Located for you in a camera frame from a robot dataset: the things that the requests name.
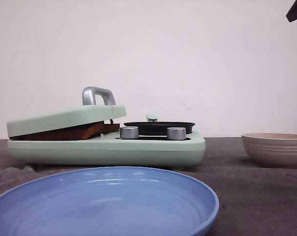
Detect grey table cloth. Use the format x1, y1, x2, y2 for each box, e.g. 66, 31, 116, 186
0, 137, 297, 236

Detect blue round plate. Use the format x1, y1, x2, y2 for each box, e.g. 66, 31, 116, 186
0, 167, 219, 236

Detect left silver control knob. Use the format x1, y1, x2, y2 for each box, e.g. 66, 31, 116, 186
119, 126, 139, 139

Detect silver control knob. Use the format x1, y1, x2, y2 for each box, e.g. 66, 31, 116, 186
167, 127, 186, 141
119, 126, 139, 139

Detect beige ribbed bowl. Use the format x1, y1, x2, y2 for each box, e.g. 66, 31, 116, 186
242, 133, 297, 167

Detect black round frying pan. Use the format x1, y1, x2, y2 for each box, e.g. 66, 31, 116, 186
124, 114, 195, 136

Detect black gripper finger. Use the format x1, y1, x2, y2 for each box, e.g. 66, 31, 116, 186
286, 0, 297, 22

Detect mint green breakfast maker base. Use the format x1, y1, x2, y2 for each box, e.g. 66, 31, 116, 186
7, 131, 206, 167

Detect breakfast maker hinged lid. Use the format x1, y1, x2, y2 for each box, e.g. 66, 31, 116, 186
7, 87, 126, 138

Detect right silver control knob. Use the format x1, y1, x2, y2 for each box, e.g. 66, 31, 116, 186
167, 127, 186, 141

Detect toast bread slice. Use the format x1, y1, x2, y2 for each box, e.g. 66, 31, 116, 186
9, 121, 105, 141
101, 123, 120, 134

